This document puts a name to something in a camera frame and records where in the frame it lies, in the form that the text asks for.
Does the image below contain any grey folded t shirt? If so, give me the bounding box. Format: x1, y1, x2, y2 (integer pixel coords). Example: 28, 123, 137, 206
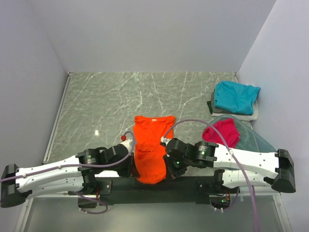
211, 91, 216, 111

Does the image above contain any aluminium frame rail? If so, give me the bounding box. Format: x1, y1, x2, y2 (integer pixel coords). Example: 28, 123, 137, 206
42, 72, 73, 164

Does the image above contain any dark green folded t shirt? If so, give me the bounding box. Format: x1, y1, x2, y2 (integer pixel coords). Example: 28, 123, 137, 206
207, 101, 213, 115

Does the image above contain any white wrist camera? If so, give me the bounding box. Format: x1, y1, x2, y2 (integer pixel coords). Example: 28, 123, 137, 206
121, 135, 135, 153
161, 136, 171, 144

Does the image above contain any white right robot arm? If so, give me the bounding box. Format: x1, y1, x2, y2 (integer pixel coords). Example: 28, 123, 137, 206
160, 137, 296, 193

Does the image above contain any magenta t shirt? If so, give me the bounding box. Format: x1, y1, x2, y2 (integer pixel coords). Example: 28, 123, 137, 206
202, 118, 240, 148

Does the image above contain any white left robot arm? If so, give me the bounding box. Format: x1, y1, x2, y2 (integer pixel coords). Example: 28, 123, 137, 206
0, 140, 135, 208

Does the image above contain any white folded t shirt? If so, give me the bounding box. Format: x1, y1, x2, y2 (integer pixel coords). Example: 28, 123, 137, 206
212, 102, 258, 121

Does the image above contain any blue transparent plastic bin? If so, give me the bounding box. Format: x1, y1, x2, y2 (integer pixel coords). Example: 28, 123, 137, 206
209, 115, 277, 153

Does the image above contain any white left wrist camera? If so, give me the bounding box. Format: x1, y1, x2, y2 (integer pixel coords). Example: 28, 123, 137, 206
121, 135, 135, 153

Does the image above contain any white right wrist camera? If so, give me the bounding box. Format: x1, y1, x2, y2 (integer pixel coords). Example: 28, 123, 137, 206
161, 136, 171, 144

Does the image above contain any black base crossbar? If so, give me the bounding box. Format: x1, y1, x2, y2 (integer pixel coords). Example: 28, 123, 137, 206
78, 176, 238, 205

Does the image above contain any orange t shirt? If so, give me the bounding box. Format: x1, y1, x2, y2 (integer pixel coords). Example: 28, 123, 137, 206
133, 116, 176, 185

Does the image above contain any teal folded t shirt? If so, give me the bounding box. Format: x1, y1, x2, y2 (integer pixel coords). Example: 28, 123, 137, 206
214, 81, 261, 115

